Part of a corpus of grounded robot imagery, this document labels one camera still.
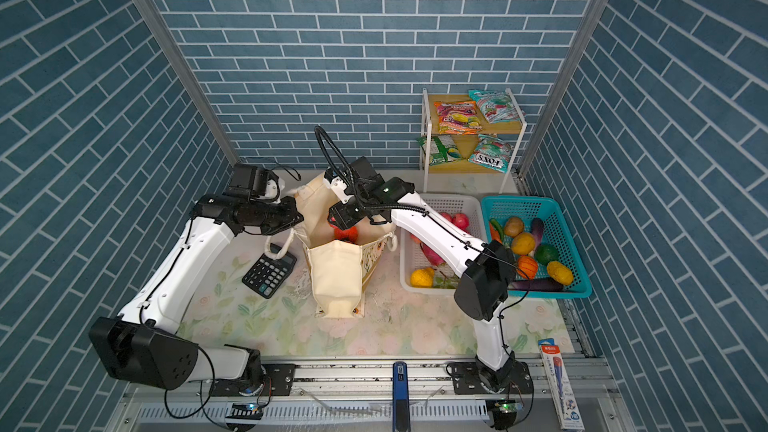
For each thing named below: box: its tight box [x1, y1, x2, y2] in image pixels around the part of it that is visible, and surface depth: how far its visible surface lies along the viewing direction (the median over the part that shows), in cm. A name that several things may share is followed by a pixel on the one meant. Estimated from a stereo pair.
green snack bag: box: [416, 135, 461, 166], surface depth 104 cm
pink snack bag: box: [434, 100, 483, 136], surface depth 88 cm
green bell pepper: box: [534, 244, 559, 265], surface depth 93 cm
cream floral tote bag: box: [264, 174, 398, 318], surface depth 77 cm
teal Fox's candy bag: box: [468, 134, 514, 173], surface depth 104 cm
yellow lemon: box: [411, 268, 434, 288], surface depth 88 cm
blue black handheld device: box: [392, 361, 411, 432], surface depth 72 cm
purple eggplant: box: [532, 217, 544, 247], surface depth 103 cm
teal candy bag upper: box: [468, 89, 526, 124], surface depth 92 cm
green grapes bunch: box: [434, 276, 459, 289], surface depth 89 cm
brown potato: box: [504, 216, 524, 237], surface depth 102 cm
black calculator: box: [242, 243, 297, 299], surface depth 93 cm
